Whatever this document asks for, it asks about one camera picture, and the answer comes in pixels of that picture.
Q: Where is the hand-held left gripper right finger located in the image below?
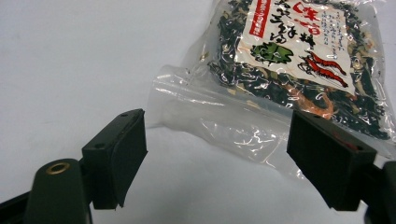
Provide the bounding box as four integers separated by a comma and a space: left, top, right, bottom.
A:
286, 110, 378, 212

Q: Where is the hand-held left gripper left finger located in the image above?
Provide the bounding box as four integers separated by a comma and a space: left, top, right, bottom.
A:
81, 108, 149, 210

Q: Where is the clear bag of dried seaweed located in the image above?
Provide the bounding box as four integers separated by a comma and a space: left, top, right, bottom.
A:
146, 0, 396, 181

